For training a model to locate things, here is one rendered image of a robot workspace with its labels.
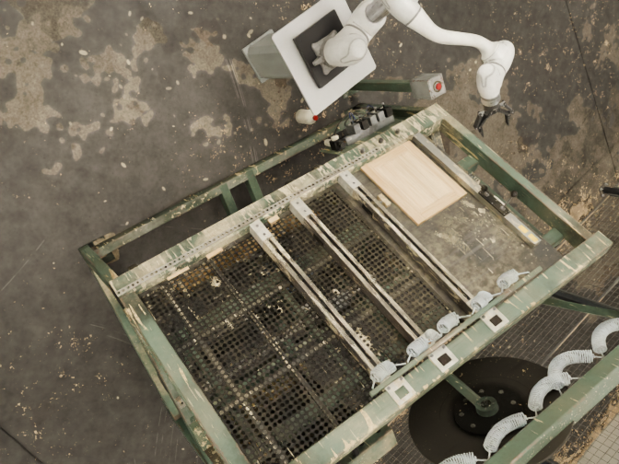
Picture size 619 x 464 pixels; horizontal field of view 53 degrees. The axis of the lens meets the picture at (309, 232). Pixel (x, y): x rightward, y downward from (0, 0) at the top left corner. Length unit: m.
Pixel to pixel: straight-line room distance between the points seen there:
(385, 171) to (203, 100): 1.26
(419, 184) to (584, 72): 3.15
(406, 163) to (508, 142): 2.18
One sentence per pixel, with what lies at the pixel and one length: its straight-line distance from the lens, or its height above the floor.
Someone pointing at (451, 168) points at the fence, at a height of 1.16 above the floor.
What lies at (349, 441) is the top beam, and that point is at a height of 1.89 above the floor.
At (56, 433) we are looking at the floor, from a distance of 4.38.
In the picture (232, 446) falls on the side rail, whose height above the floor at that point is 1.64.
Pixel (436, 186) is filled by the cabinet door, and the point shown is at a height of 1.17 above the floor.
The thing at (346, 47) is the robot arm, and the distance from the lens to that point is 3.35.
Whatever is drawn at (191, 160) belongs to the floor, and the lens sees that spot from 4.07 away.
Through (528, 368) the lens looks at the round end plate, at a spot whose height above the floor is 1.81.
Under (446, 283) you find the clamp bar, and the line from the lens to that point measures 3.17.
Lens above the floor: 3.79
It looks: 57 degrees down
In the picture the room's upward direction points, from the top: 112 degrees clockwise
